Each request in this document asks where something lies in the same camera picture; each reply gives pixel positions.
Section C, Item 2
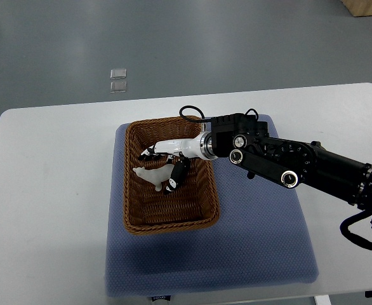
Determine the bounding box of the wooden box corner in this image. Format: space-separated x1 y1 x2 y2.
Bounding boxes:
342 0 372 17

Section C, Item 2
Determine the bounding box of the brown wicker basket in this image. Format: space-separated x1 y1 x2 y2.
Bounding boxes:
123 117 220 235

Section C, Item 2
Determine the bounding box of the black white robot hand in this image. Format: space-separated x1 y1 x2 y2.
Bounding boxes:
138 132 208 194

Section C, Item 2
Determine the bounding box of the white toy polar bear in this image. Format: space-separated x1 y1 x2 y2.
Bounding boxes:
133 164 174 191

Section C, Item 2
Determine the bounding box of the blue-grey padded mat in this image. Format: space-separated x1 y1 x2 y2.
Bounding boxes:
105 124 318 297

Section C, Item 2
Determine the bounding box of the black mat label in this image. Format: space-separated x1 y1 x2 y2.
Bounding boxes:
151 295 171 302

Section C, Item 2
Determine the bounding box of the upper silver floor plate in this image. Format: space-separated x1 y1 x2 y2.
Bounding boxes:
110 68 127 79

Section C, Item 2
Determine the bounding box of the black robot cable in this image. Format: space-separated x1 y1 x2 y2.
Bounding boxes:
340 212 372 254

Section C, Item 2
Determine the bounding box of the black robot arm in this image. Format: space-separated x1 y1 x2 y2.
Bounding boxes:
204 109 372 227

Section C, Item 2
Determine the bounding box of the lower silver floor plate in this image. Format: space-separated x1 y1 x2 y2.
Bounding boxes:
110 80 127 93

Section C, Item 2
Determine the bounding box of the silver floor plate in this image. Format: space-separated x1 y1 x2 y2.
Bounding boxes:
110 68 127 79
110 80 127 93

